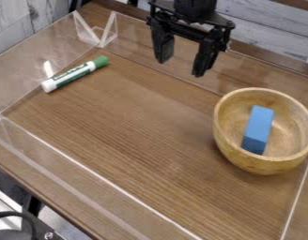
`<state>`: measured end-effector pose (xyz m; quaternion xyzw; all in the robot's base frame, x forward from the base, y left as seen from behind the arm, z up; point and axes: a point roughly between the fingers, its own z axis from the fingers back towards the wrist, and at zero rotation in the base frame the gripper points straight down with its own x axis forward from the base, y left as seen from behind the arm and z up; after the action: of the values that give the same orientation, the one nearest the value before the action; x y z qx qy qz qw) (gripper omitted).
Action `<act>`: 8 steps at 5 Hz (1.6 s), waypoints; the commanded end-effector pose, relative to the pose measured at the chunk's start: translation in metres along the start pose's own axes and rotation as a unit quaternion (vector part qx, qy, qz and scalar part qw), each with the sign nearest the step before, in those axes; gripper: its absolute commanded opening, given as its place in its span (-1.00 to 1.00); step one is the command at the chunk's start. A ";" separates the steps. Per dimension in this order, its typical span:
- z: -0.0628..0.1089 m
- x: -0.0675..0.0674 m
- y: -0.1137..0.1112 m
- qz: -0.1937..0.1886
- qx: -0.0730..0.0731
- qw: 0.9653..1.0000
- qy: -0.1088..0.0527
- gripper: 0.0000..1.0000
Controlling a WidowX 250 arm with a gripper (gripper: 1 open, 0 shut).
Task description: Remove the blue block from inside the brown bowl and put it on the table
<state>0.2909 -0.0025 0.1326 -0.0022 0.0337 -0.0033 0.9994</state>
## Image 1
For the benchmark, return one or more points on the clear acrylic tray wall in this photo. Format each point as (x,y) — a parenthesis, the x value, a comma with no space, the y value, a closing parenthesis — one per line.
(116,150)

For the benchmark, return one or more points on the green and white marker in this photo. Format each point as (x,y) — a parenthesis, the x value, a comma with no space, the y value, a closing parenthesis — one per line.
(60,80)

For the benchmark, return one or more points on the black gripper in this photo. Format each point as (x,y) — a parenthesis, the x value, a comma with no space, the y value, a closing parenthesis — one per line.
(194,20)

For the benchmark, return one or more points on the black table leg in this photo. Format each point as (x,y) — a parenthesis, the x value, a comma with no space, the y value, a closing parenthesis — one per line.
(35,206)

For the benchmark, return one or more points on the blue rectangular block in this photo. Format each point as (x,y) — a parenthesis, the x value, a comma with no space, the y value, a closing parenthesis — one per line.
(258,129)

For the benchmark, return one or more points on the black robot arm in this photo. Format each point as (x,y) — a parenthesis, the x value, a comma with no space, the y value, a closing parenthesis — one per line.
(190,19)

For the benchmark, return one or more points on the brown wooden bowl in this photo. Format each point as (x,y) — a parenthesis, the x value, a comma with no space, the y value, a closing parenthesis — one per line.
(287,146)

